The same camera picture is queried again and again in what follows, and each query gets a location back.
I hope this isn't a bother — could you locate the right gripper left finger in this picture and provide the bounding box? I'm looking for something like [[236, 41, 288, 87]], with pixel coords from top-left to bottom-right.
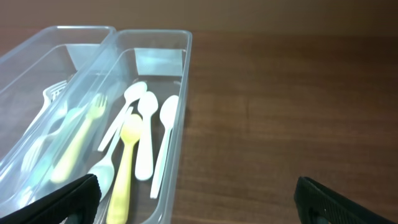
[[1, 174, 101, 224]]

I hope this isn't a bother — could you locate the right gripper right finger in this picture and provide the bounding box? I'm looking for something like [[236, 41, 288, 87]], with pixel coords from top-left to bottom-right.
[[294, 177, 394, 224]]

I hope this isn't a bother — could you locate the white spoon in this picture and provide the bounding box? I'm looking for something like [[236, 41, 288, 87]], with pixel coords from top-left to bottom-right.
[[135, 91, 159, 181], [150, 95, 178, 199], [88, 106, 133, 202], [97, 82, 147, 152]]

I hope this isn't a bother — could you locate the cream white fork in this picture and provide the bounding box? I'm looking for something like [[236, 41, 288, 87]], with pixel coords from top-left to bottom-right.
[[21, 105, 87, 173]]

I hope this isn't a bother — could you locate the yellow-green spoon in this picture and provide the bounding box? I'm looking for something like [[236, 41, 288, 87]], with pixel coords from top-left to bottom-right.
[[106, 114, 143, 224]]

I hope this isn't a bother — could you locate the yellow fork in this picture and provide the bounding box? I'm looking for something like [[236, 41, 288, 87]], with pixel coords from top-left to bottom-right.
[[50, 93, 108, 184]]

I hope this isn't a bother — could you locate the tall white fork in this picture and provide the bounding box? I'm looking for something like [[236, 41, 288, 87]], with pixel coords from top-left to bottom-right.
[[24, 80, 68, 135]]

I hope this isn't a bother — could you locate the light blue fork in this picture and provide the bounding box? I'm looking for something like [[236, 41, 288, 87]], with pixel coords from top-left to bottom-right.
[[16, 110, 84, 208]]

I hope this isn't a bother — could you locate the right clear plastic container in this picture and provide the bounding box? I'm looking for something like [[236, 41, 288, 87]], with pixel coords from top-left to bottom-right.
[[25, 30, 192, 223]]

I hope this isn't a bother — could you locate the clear plastic container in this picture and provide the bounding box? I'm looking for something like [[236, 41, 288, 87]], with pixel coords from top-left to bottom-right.
[[25, 30, 192, 223], [0, 25, 117, 215]]

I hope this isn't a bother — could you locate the left clear plastic container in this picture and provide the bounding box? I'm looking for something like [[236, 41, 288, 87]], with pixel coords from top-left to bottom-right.
[[0, 25, 117, 215]]

